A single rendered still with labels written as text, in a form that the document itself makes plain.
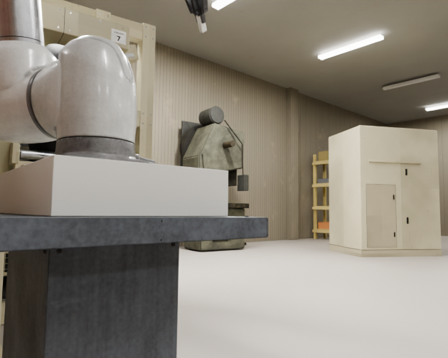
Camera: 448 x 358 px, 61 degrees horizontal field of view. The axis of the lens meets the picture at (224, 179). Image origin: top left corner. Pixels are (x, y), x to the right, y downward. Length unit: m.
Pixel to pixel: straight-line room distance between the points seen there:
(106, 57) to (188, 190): 0.31
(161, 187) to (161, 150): 6.15
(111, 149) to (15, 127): 0.24
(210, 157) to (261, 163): 2.51
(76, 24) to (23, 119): 1.63
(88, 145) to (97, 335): 0.33
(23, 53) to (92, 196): 0.40
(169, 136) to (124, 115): 6.20
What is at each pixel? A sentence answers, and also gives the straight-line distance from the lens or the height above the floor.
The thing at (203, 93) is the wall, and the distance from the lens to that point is 7.64.
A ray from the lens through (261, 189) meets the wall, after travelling 8.48.
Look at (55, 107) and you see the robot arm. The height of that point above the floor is 0.85.
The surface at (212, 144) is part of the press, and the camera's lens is 6.27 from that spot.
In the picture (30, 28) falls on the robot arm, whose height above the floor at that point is 1.05.
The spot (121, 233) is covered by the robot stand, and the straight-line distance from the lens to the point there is 0.57.
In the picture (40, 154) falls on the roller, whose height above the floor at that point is 0.90.
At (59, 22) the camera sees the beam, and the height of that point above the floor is 1.69.
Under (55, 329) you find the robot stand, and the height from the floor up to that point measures 0.47.
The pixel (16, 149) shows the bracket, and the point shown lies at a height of 0.91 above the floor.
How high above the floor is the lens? 0.66
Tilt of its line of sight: 5 degrees up
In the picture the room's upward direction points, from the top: 1 degrees clockwise
